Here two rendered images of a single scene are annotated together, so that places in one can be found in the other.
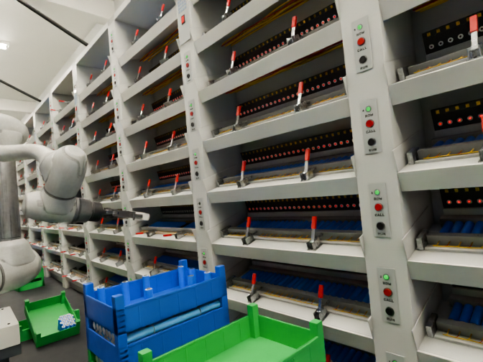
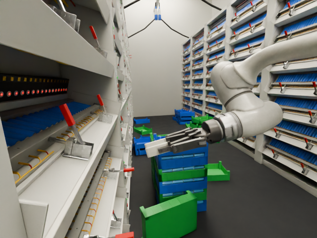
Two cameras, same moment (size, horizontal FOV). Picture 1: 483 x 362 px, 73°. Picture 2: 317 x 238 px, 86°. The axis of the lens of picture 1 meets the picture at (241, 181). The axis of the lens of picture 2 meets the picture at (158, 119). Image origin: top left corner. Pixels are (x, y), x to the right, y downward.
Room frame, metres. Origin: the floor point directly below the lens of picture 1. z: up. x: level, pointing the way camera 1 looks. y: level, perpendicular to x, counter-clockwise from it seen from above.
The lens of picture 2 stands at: (1.77, 0.73, 0.80)
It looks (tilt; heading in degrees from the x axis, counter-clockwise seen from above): 12 degrees down; 215
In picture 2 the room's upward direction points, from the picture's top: 2 degrees counter-clockwise
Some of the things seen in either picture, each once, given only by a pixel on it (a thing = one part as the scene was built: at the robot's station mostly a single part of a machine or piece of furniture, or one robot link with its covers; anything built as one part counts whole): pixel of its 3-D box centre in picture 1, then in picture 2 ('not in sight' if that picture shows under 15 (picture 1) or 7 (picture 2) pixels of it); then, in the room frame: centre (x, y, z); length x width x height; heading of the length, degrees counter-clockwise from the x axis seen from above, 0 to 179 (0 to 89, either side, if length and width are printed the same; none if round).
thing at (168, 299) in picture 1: (157, 289); (179, 141); (0.85, 0.24, 0.44); 0.30 x 0.20 x 0.08; 134
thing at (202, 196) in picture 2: not in sight; (179, 187); (0.85, 0.24, 0.12); 0.30 x 0.20 x 0.08; 134
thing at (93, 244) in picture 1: (97, 180); not in sight; (2.36, 1.04, 0.85); 0.20 x 0.09 x 1.71; 133
